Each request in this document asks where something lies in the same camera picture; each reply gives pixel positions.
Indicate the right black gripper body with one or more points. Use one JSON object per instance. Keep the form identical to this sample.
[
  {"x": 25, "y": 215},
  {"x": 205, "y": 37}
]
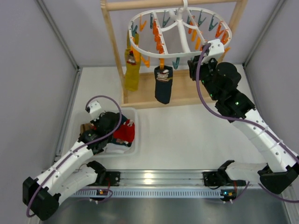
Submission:
[{"x": 195, "y": 67}]

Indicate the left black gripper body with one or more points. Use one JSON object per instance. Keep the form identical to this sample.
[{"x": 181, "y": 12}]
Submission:
[{"x": 108, "y": 120}]

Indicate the dark navy sock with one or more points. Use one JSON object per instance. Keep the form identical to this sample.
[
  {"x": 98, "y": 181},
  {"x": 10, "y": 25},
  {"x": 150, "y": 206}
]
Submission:
[{"x": 163, "y": 83}]

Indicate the white clip hanger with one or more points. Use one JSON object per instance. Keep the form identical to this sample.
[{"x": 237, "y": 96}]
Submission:
[{"x": 178, "y": 33}]

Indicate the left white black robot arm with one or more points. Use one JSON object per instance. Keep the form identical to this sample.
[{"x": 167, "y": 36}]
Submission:
[{"x": 44, "y": 194}]

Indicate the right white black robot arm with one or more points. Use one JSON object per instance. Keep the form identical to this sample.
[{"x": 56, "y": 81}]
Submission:
[{"x": 281, "y": 166}]

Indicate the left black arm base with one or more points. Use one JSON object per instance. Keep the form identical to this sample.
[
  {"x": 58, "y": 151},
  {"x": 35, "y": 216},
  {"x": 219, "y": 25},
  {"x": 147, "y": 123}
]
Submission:
[{"x": 109, "y": 178}]

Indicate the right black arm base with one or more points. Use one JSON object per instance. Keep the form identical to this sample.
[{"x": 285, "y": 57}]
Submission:
[{"x": 216, "y": 179}]

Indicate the wooden hanger stand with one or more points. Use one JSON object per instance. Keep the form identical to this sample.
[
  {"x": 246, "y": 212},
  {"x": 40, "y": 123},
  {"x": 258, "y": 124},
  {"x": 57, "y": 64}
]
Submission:
[{"x": 183, "y": 92}]

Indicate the green christmas sock in bin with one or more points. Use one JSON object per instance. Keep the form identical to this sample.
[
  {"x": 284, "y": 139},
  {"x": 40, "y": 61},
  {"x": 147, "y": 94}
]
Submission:
[{"x": 120, "y": 143}]

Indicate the translucent plastic bin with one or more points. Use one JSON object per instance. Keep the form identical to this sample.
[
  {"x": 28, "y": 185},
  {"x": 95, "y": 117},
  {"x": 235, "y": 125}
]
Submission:
[{"x": 111, "y": 150}]

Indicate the mustard yellow sock right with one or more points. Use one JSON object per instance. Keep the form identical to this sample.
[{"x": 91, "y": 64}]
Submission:
[{"x": 132, "y": 71}]

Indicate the mustard yellow sock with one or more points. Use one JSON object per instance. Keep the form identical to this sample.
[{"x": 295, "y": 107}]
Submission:
[
  {"x": 136, "y": 40},
  {"x": 132, "y": 71}
]

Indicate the mustard yellow sock left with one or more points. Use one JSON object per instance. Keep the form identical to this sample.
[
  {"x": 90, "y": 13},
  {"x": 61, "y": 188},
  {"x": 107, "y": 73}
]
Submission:
[{"x": 136, "y": 40}]

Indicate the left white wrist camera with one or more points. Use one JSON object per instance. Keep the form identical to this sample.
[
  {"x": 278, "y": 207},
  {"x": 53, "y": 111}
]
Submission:
[{"x": 94, "y": 109}]

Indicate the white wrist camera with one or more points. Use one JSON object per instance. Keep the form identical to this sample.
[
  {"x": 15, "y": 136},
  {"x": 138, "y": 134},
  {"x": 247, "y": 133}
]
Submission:
[
  {"x": 214, "y": 51},
  {"x": 94, "y": 109}
]

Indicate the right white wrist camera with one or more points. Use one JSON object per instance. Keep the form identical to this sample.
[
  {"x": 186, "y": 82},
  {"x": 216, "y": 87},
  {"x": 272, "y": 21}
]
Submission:
[{"x": 214, "y": 51}]

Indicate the aluminium rail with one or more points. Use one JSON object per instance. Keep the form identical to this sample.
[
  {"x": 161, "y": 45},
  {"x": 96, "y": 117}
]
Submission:
[{"x": 162, "y": 178}]

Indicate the perforated cable duct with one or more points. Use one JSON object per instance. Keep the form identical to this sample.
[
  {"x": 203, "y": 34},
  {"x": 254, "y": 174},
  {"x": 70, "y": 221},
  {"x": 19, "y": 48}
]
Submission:
[{"x": 156, "y": 193}]

